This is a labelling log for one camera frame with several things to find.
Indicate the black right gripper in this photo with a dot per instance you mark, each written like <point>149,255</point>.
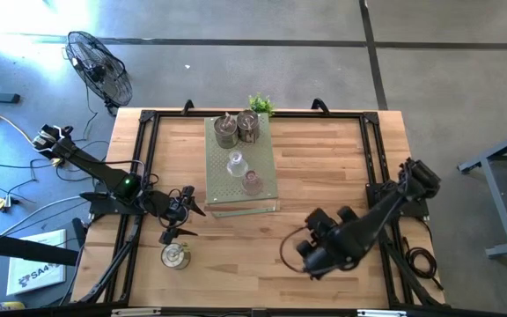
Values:
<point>332,245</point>

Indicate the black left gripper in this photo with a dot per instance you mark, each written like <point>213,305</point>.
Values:
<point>175,211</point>

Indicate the silver lidded metal tin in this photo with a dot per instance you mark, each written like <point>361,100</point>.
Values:
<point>175,255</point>
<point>248,125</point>

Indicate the clear ribbed glass candle holder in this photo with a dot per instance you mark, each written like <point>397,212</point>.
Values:
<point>237,164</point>

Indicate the pink ribbed glass candle holder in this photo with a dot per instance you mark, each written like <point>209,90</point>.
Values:
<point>252,183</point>

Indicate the clear glass jar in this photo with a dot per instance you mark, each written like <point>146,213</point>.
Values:
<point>225,130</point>

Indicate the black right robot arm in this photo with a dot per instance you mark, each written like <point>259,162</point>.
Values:
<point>376,220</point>

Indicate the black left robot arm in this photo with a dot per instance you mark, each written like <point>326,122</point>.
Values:
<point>95,167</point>

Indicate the green perforated metal shelf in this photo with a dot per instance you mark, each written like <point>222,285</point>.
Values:
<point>218,185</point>

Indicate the yellow power plug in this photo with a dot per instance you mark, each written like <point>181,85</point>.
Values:
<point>57,162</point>
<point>2,204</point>

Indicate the green plant in white pot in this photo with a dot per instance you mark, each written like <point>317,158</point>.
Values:
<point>260,105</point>

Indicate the white printed sign board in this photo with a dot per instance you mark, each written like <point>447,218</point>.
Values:
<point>38,273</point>

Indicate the black floor fan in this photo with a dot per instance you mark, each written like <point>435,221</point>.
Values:
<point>99,70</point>

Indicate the black metal beam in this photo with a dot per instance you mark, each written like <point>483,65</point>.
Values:
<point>16,248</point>

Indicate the yellow object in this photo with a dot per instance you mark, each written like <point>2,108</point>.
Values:
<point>11,305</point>

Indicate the grey metal stand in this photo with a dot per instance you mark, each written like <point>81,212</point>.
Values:
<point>497,202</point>

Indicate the silver metal bracket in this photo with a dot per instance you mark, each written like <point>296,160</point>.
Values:
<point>134,312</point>
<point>381,313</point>

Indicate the black aluminium table frame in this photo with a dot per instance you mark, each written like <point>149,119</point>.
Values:
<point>346,115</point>

